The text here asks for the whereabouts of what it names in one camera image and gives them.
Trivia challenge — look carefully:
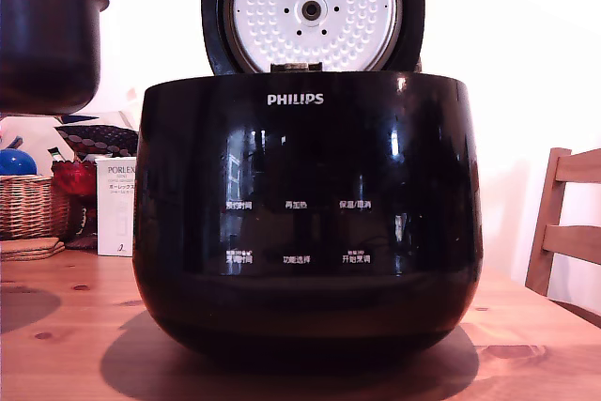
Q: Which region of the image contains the woven wicker basket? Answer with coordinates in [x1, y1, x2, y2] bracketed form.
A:
[0, 175, 71, 241]

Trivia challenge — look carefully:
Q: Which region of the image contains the white Porlex box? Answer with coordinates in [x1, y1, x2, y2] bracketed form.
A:
[95, 155, 139, 258]

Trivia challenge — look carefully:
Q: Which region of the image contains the cork coaster stack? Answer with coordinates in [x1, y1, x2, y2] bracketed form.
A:
[0, 238, 67, 262]

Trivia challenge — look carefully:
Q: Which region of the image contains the wooden chair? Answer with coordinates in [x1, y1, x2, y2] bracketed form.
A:
[524, 147, 601, 314]

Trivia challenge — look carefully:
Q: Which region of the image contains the black Philips rice cooker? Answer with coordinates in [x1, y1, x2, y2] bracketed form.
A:
[131, 69, 484, 372]

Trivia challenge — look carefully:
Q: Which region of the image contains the dotted dark cloth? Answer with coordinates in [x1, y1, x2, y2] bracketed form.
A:
[54, 123, 140, 159]

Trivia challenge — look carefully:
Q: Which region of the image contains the blue ball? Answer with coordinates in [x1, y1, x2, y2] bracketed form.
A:
[0, 147, 39, 177]

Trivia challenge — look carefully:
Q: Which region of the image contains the black pot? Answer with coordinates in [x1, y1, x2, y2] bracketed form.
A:
[0, 0, 111, 116]

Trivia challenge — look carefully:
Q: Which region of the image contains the red glass bowl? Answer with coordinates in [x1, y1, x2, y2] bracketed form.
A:
[51, 160, 98, 198]

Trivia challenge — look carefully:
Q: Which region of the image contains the rice cooker lid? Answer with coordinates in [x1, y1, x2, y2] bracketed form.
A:
[200, 0, 426, 76]

